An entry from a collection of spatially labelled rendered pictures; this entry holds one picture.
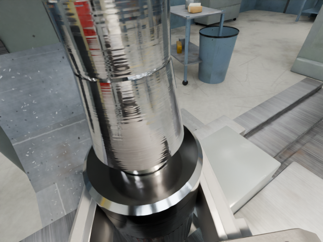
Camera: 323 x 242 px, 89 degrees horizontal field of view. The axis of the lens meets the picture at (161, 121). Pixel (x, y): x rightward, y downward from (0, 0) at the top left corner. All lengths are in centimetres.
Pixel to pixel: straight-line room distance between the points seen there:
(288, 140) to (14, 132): 53
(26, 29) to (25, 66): 7
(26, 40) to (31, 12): 5
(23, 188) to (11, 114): 140
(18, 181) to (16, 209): 26
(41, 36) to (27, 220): 137
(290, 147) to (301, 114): 10
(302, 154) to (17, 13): 55
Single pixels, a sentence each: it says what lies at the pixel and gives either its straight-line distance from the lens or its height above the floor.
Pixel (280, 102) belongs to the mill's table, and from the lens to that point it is 49.
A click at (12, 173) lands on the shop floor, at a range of 197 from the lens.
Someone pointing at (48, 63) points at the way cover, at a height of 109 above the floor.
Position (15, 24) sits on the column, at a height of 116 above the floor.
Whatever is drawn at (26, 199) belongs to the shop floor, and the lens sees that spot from 172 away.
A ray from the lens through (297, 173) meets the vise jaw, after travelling 20.
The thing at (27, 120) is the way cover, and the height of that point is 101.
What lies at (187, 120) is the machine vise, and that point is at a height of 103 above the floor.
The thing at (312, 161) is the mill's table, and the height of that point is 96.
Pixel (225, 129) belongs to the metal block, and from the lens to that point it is 16.
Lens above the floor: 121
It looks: 42 degrees down
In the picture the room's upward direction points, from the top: 5 degrees counter-clockwise
